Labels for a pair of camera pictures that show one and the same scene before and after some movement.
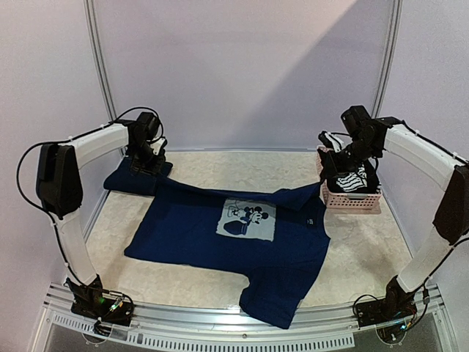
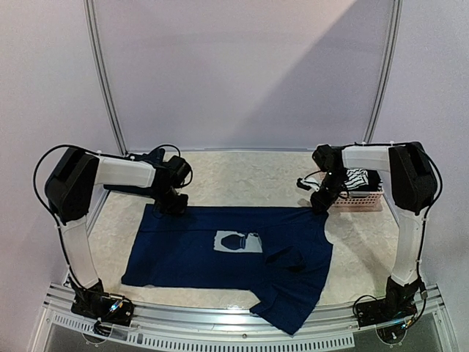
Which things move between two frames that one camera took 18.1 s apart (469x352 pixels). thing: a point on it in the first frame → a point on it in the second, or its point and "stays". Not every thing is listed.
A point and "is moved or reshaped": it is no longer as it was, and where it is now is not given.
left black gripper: (155, 169) → (177, 211)
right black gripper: (333, 166) → (320, 202)
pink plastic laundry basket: (356, 201) stays
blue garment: (278, 240) is moved or reshaped
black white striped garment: (353, 182) stays
